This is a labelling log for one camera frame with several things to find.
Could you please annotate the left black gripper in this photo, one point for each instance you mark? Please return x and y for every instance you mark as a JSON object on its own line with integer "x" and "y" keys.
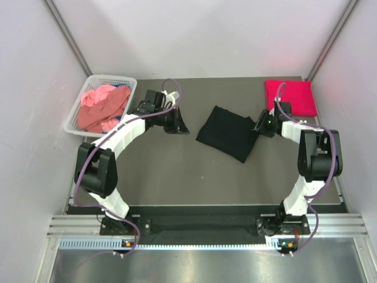
{"x": 177, "y": 126}

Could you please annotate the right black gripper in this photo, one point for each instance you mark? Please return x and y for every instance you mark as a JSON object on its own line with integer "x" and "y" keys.
{"x": 260, "y": 127}

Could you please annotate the black t shirt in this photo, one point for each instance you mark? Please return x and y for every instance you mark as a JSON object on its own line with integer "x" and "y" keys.
{"x": 229, "y": 133}

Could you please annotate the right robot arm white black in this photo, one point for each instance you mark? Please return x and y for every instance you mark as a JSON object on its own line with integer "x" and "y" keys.
{"x": 319, "y": 161}

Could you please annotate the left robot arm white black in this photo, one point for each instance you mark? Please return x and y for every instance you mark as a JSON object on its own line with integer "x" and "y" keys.
{"x": 96, "y": 175}

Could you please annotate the folded red t shirt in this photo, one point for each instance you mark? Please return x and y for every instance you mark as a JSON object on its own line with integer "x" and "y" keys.
{"x": 297, "y": 93}

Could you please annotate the white plastic laundry basket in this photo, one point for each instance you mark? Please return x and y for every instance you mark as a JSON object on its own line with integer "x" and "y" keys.
{"x": 92, "y": 83}

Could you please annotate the crumpled pink t shirt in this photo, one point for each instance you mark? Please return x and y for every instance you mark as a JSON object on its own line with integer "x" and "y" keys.
{"x": 99, "y": 108}

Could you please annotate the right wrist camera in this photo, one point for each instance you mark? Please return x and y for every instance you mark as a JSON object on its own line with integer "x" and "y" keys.
{"x": 281, "y": 110}

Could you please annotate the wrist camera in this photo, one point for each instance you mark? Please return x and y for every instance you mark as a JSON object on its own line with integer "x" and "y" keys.
{"x": 156, "y": 101}
{"x": 281, "y": 110}

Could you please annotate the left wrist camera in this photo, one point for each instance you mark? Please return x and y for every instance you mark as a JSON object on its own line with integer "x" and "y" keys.
{"x": 156, "y": 101}

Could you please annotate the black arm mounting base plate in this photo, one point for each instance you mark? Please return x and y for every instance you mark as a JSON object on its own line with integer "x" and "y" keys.
{"x": 218, "y": 224}

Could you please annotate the perforated grey cable duct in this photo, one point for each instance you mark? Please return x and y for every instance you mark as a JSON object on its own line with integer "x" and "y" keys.
{"x": 119, "y": 244}

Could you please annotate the aluminium frame rail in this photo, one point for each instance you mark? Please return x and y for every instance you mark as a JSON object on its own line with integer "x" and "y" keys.
{"x": 330, "y": 225}

